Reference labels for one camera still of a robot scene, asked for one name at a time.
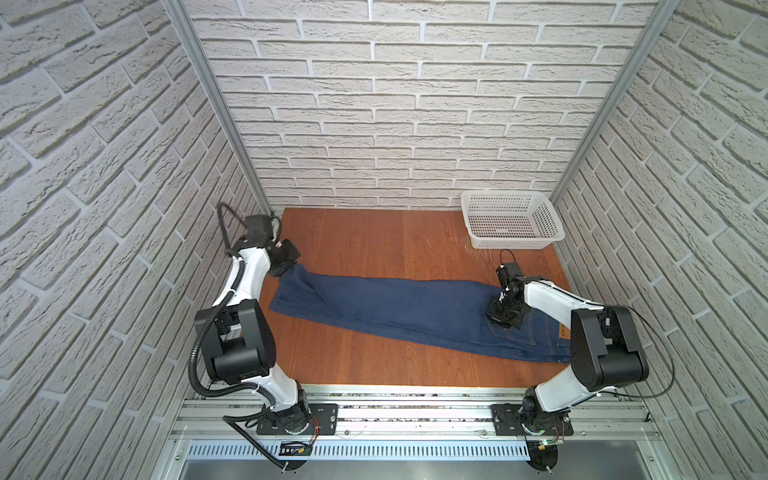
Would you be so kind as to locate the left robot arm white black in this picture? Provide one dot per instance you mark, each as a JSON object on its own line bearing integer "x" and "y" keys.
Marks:
{"x": 235, "y": 349}

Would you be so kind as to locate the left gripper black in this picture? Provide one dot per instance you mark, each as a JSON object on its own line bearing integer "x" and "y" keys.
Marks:
{"x": 296, "y": 254}

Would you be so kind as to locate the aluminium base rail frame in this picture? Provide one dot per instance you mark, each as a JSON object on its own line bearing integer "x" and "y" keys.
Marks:
{"x": 376, "y": 422}

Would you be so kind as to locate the white plastic laundry basket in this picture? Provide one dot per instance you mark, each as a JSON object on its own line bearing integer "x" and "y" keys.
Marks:
{"x": 510, "y": 219}

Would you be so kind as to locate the left aluminium corner post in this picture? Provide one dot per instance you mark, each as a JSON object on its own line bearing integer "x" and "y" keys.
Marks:
{"x": 193, "y": 45}

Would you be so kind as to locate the blue denim trousers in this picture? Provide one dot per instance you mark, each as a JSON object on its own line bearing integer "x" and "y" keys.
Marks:
{"x": 448, "y": 314}

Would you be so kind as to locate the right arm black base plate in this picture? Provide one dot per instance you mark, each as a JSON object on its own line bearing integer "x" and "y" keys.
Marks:
{"x": 514, "y": 420}

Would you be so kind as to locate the right aluminium corner post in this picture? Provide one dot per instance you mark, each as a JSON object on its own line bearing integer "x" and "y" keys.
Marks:
{"x": 637, "y": 57}

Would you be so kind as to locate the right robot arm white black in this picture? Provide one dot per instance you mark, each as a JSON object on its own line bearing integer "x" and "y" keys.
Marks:
{"x": 605, "y": 348}

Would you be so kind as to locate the aluminium corner post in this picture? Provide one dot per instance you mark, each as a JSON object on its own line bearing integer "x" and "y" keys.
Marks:
{"x": 193, "y": 45}
{"x": 637, "y": 57}

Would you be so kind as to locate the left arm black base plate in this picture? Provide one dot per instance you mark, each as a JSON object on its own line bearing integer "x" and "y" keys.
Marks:
{"x": 301, "y": 421}

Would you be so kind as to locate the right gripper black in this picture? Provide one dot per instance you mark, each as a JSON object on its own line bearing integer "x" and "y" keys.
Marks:
{"x": 490, "y": 314}

